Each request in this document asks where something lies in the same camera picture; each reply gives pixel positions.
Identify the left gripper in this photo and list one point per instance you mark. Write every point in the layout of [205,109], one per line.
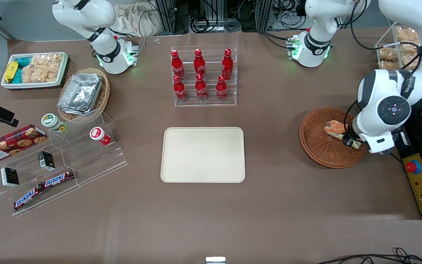
[349,140]

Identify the red lid yogurt cup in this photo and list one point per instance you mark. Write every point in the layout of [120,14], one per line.
[98,135]

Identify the red cola bottle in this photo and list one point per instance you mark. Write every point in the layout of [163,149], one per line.
[201,89]
[177,65]
[221,89]
[199,63]
[179,90]
[227,64]

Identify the small black carton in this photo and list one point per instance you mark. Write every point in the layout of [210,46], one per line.
[10,177]
[46,160]

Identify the teal snack pack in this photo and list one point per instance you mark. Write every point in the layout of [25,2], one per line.
[17,75]
[24,61]

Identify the green lid yogurt cup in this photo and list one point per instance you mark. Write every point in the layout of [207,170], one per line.
[51,121]

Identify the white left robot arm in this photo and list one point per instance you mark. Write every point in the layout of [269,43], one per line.
[390,106]

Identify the round brown wicker basket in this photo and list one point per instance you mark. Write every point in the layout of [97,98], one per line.
[319,146]

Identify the clear acrylic step shelf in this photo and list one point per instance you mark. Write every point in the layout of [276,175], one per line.
[86,161]

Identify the stacked aluminium foil containers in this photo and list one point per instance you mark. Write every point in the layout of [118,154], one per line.
[81,93]

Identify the oval brown wicker basket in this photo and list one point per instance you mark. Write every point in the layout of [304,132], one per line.
[104,91]

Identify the snickers chocolate bar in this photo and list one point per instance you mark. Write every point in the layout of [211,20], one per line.
[59,179]
[28,198]

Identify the small clear plastic piece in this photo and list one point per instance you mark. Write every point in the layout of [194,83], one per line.
[156,41]

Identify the sandwich with vegetables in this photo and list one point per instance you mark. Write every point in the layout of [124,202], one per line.
[335,129]

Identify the red tartan cookie box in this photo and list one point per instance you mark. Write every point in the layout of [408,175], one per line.
[9,145]

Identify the clear acrylic bottle rack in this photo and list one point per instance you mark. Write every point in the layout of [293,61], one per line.
[204,99]

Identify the beige cloth bag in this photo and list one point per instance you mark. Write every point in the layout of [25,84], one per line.
[137,20]

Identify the white rectangular snack tray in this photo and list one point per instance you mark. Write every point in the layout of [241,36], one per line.
[62,68]

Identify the yellow snack pack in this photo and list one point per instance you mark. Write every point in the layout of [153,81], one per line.
[11,72]

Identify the beige rectangular serving tray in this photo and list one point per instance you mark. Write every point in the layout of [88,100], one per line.
[203,154]

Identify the clear rice cracker pack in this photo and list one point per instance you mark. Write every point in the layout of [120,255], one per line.
[54,66]
[33,74]
[39,59]

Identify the packaged bread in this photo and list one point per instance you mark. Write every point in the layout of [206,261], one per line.
[398,65]
[387,54]
[406,36]

